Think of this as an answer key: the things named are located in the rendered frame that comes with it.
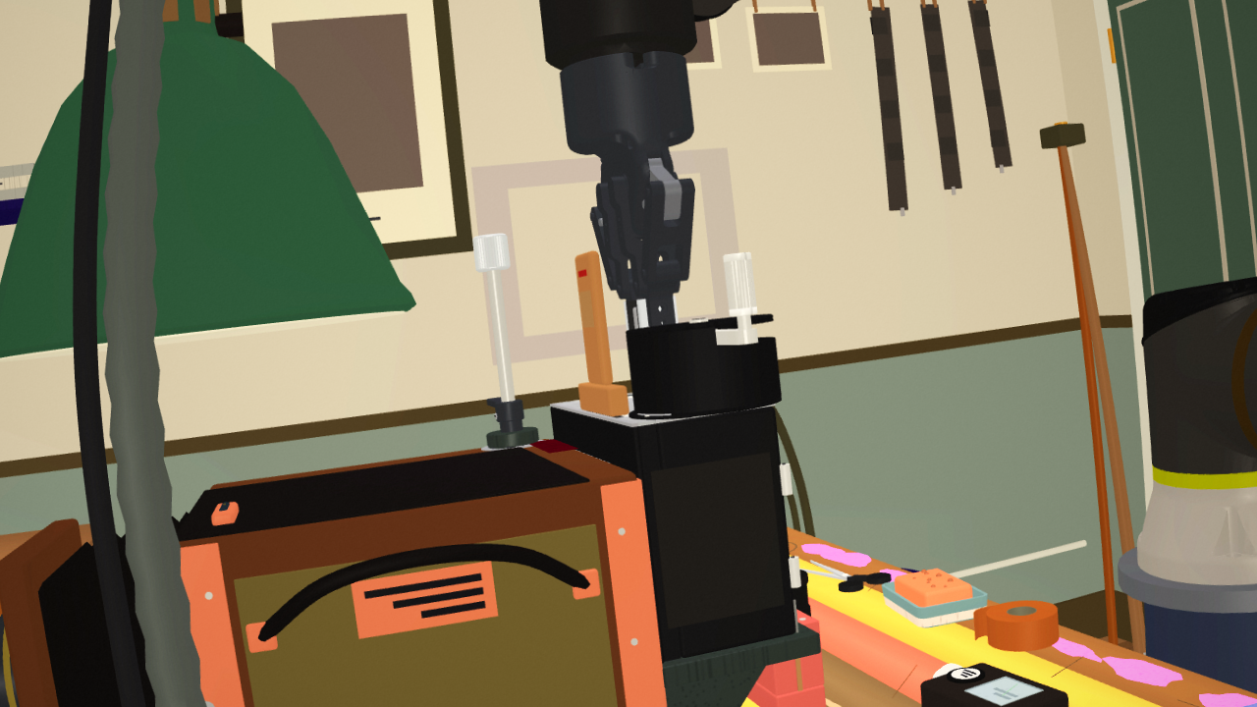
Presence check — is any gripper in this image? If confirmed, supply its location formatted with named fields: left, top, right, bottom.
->
left=559, top=49, right=697, bottom=329

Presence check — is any clear white lever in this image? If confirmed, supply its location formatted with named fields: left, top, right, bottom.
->
left=714, top=251, right=777, bottom=348

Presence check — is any tan orange lever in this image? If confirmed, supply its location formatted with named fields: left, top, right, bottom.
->
left=574, top=250, right=630, bottom=418

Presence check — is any black film magazine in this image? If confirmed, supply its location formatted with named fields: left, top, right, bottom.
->
left=626, top=313, right=784, bottom=420

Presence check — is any dark hanging film strip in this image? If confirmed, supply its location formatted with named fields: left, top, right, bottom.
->
left=868, top=0, right=910, bottom=214
left=967, top=0, right=1014, bottom=174
left=920, top=0, right=964, bottom=195

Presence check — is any dark green cradle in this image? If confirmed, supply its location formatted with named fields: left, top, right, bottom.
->
left=662, top=625, right=822, bottom=707

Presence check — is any orange tape roll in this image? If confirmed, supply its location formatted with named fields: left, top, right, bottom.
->
left=973, top=598, right=1063, bottom=653

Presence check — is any clear rod with knob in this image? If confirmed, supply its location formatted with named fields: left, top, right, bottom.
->
left=473, top=232, right=540, bottom=451

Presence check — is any small hanging brown print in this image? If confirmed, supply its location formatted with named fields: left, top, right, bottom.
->
left=683, top=18, right=724, bottom=71
left=745, top=0, right=833, bottom=73

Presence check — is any large framed brown picture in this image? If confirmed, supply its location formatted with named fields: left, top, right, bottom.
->
left=240, top=0, right=474, bottom=262

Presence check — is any orange brown equipment case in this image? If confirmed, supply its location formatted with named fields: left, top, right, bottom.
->
left=175, top=439, right=671, bottom=707

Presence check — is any green lamp shade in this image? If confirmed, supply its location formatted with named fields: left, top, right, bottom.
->
left=0, top=29, right=418, bottom=360

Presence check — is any teal tray with orange sponge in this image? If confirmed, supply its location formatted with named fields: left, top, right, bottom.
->
left=881, top=567, right=989, bottom=630

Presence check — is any red block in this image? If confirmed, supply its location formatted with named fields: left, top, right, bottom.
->
left=744, top=611, right=828, bottom=707

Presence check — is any thin white rod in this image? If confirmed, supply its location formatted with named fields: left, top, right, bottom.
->
left=947, top=539, right=1090, bottom=582

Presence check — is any grey lamp pole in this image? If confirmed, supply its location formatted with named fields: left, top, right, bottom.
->
left=102, top=0, right=209, bottom=707

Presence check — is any green panelled door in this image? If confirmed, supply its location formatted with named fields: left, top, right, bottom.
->
left=1107, top=0, right=1257, bottom=327

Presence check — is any black meter with pale screen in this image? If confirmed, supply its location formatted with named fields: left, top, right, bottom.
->
left=919, top=662, right=1070, bottom=707

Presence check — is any pale square wall frame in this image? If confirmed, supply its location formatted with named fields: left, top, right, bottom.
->
left=471, top=147, right=739, bottom=365

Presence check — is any thin dark cable loop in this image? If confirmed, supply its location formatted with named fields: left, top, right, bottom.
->
left=775, top=406, right=818, bottom=539

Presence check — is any black case handle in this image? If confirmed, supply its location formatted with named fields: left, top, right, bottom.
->
left=255, top=542, right=592, bottom=645

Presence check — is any black hanging cable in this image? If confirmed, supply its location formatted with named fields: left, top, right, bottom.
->
left=73, top=0, right=148, bottom=707

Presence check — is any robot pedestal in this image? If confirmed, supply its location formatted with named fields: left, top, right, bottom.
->
left=1118, top=548, right=1257, bottom=707

